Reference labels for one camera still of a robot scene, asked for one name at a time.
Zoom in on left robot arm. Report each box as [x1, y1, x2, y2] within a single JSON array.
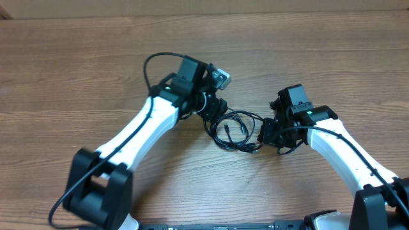
[[59, 56, 231, 229]]

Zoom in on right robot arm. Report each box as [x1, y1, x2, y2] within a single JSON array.
[[258, 84, 408, 229]]

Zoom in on black usb cable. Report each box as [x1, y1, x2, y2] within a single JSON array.
[[203, 108, 266, 155]]

